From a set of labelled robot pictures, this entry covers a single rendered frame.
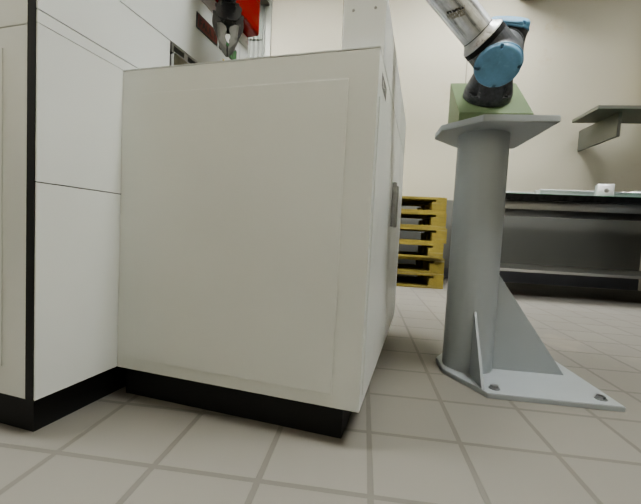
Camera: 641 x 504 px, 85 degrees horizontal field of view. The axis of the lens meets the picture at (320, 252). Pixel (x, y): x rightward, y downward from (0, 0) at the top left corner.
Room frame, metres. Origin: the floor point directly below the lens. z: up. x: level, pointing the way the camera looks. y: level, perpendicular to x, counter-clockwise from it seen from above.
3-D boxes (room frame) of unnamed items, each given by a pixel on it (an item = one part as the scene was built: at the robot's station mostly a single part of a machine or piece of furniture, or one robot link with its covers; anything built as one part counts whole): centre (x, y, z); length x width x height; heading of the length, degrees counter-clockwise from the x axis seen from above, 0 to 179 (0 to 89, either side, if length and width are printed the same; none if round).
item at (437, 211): (3.56, -0.61, 0.41); 1.15 x 0.79 x 0.82; 83
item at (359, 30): (1.04, -0.14, 0.89); 0.55 x 0.09 x 0.14; 164
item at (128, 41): (1.08, 0.46, 1.02); 0.81 x 0.03 x 0.40; 164
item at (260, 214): (1.25, 0.06, 0.41); 0.96 x 0.64 x 0.82; 164
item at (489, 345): (1.19, -0.63, 0.41); 0.51 x 0.44 x 0.82; 83
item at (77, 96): (1.18, 0.78, 0.41); 0.82 x 0.70 x 0.82; 164
